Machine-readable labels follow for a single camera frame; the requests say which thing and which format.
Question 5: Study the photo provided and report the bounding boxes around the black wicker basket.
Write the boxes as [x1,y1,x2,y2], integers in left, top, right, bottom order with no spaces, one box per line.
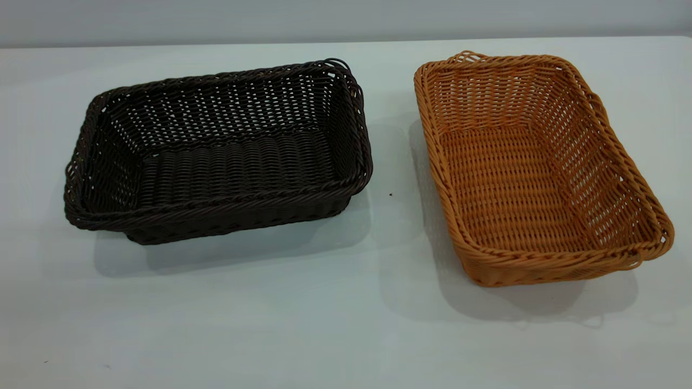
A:
[63,58,374,246]

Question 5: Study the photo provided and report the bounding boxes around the orange wicker basket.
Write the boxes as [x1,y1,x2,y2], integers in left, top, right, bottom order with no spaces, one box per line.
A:
[414,50,675,287]

